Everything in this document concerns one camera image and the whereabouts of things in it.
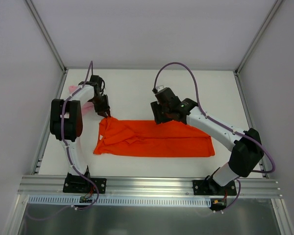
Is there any orange t shirt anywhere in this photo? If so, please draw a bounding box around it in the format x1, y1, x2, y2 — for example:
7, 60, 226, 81
93, 117, 215, 158

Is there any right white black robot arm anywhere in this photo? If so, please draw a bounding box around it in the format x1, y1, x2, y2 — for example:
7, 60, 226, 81
150, 87, 264, 195

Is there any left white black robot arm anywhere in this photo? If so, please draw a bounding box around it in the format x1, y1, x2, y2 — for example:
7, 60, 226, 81
49, 75, 111, 195

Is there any pink t shirt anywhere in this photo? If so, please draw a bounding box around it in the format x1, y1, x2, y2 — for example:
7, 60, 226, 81
68, 86, 94, 115

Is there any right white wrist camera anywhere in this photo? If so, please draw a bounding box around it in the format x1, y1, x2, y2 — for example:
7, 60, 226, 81
155, 85, 167, 92

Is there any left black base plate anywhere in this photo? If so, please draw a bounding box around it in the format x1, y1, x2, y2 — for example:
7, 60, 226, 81
62, 176, 107, 194

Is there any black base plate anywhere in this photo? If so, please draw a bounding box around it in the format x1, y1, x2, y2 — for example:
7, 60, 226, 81
192, 180, 237, 196
62, 176, 107, 194

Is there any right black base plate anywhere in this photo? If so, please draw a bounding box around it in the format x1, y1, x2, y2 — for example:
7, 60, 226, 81
192, 180, 237, 196

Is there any left aluminium frame post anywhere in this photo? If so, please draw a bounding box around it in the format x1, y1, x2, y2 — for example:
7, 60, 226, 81
24, 0, 67, 73

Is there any aluminium frame post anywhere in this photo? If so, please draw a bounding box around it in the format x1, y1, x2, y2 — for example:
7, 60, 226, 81
24, 0, 67, 73
234, 0, 284, 74

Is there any aluminium mounting rail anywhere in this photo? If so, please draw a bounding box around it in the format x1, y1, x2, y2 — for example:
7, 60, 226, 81
17, 175, 283, 199

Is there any white slotted cable duct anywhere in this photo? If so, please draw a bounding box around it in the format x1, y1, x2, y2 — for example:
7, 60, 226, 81
27, 195, 211, 208

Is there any right aluminium frame post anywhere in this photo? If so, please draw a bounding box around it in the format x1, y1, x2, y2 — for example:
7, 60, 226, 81
234, 0, 284, 74

